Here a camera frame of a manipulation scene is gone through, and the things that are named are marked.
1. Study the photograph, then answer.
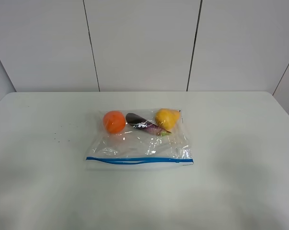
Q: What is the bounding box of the yellow pear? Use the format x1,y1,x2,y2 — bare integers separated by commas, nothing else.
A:
155,108,181,131

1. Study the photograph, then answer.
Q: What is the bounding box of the clear zip bag blue seal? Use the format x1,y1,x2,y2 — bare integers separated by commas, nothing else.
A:
84,108,194,170

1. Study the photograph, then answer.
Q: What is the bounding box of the purple eggplant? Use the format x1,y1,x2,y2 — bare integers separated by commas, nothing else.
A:
126,113,172,137

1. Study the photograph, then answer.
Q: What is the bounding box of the orange fruit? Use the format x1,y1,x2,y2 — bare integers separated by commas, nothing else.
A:
103,111,126,134

